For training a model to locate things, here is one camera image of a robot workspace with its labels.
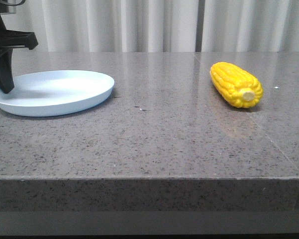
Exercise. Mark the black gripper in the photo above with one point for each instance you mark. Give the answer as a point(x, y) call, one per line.
point(11, 39)

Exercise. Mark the light blue round plate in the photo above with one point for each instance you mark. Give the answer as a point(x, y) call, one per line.
point(56, 93)

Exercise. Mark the yellow corn cob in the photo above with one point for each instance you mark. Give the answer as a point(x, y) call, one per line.
point(237, 86)

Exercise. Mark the white pleated curtain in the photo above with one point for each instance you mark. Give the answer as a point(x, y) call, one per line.
point(160, 25)

